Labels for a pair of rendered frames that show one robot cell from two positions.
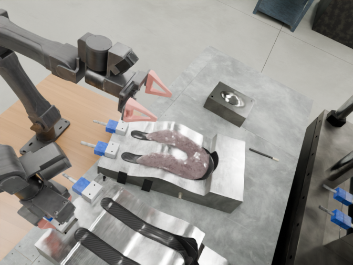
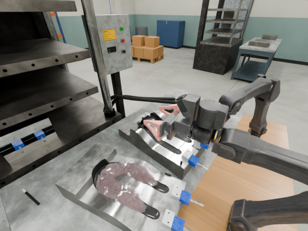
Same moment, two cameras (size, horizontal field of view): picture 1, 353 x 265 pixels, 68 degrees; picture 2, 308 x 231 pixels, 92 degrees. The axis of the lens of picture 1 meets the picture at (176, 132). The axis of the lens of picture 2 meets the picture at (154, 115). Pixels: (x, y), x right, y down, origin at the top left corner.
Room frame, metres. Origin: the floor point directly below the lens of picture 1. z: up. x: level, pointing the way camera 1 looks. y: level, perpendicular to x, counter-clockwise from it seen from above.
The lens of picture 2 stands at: (0.83, 0.26, 1.50)
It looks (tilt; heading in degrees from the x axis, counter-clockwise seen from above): 35 degrees down; 209
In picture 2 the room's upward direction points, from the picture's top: straight up
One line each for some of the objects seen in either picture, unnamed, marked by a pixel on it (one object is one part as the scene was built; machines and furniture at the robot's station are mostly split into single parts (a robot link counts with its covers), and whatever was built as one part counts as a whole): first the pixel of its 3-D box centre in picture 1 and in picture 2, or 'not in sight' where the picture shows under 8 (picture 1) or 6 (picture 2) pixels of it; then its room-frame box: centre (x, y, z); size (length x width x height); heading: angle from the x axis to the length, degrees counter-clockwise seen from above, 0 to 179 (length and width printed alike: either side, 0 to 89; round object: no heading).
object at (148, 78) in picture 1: (153, 91); (158, 124); (0.50, 0.09, 1.20); 0.09 x 0.07 x 0.07; 86
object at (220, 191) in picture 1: (175, 156); (124, 186); (0.57, -0.03, 0.86); 0.50 x 0.26 x 0.11; 95
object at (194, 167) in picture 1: (176, 151); (124, 179); (0.57, -0.03, 0.90); 0.26 x 0.18 x 0.08; 95
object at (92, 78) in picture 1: (99, 74); (202, 131); (0.47, 0.23, 1.21); 0.07 x 0.06 x 0.07; 86
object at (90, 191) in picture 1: (79, 185); (195, 162); (0.32, 0.22, 0.89); 0.13 x 0.05 x 0.05; 78
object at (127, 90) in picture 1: (121, 87); (183, 126); (0.47, 0.17, 1.20); 0.10 x 0.07 x 0.07; 176
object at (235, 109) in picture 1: (229, 103); not in sight; (1.00, -0.19, 0.84); 0.20 x 0.15 x 0.07; 78
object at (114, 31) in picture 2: not in sight; (119, 102); (-0.15, -0.67, 0.74); 0.30 x 0.22 x 1.47; 168
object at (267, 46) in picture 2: not in sight; (258, 56); (-4.31, 0.71, 0.46); 1.90 x 0.70 x 0.92; 170
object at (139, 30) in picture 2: not in sight; (141, 37); (-5.72, -3.97, 0.44); 0.59 x 0.59 x 0.88
